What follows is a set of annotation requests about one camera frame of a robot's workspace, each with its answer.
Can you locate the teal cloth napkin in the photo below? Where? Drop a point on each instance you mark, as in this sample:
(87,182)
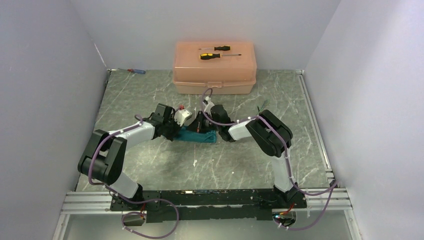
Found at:
(196,137)

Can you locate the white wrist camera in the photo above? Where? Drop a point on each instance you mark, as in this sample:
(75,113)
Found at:
(182,115)
(208,104)

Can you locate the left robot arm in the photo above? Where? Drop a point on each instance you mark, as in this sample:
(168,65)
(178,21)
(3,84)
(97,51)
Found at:
(103,157)

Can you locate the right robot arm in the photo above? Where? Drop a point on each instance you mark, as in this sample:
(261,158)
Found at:
(271,135)

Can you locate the large yellow-black screwdriver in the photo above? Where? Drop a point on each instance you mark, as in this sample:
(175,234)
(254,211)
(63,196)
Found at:
(210,56)

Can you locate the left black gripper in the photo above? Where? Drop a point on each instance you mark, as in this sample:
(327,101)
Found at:
(170,136)

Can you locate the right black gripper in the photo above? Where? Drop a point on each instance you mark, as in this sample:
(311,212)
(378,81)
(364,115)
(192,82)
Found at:
(196,125)

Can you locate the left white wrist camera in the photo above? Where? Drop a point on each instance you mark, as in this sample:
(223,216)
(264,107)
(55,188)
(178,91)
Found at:
(182,115)

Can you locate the small yellow-black screwdriver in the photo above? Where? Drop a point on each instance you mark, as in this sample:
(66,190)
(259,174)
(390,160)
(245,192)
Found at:
(217,48)

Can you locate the red-blue screwdriver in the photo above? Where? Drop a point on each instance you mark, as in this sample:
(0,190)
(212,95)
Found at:
(134,71)

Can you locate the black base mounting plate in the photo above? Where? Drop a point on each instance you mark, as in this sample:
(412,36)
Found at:
(218,204)

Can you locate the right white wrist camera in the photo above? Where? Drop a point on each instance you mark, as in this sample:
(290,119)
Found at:
(208,104)

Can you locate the aluminium frame rail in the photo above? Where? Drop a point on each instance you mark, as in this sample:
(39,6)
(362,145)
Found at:
(99,203)

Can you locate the pink plastic toolbox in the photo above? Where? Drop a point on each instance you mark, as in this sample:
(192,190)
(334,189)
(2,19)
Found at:
(232,75)

